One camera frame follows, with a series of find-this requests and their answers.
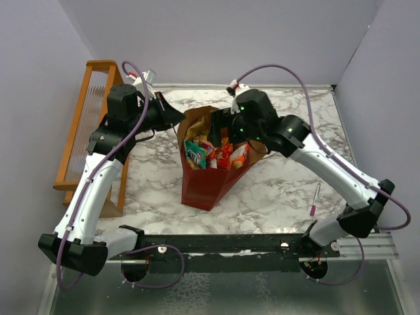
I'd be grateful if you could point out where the gold crispy snack bag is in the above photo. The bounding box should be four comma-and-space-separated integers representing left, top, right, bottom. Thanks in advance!
185, 114, 211, 140

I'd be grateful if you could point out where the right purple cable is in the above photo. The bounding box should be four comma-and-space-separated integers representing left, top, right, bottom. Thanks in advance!
236, 64, 411, 286

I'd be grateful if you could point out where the red snack packet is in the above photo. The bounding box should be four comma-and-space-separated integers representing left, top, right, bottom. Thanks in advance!
206, 137, 233, 169

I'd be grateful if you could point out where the wooden rack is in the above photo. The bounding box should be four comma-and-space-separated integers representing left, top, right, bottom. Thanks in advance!
53, 60, 123, 206

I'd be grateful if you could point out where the red brown paper bag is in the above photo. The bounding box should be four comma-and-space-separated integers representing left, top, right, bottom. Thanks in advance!
177, 106, 266, 211

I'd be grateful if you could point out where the green marker pen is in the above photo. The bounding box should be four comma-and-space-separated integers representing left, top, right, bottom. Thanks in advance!
330, 199, 341, 214

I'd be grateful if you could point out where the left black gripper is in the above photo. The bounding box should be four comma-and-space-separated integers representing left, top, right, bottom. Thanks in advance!
129, 91, 187, 135

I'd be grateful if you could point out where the green Fox's candy bag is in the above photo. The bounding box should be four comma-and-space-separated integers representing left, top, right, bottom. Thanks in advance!
184, 140, 207, 170

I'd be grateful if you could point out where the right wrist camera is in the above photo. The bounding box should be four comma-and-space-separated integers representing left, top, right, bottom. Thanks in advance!
226, 80, 250, 114

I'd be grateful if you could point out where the orange white snack packet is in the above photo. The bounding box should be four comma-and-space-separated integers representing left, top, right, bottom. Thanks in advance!
229, 143, 249, 170

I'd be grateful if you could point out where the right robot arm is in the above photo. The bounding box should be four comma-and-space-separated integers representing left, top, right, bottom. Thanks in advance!
207, 88, 395, 257

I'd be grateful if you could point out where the pink marker pen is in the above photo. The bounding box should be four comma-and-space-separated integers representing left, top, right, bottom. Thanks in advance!
310, 183, 321, 217

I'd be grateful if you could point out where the colourful Fox's fruits bag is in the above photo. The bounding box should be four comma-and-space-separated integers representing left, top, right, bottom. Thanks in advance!
193, 138, 215, 156

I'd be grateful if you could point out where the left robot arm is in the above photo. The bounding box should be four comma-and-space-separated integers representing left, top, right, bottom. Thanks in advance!
38, 84, 186, 276

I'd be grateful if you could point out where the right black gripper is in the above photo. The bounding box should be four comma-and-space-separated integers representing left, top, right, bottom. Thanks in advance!
208, 106, 265, 146

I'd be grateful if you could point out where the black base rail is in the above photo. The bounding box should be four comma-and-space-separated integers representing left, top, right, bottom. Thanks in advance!
110, 234, 339, 274

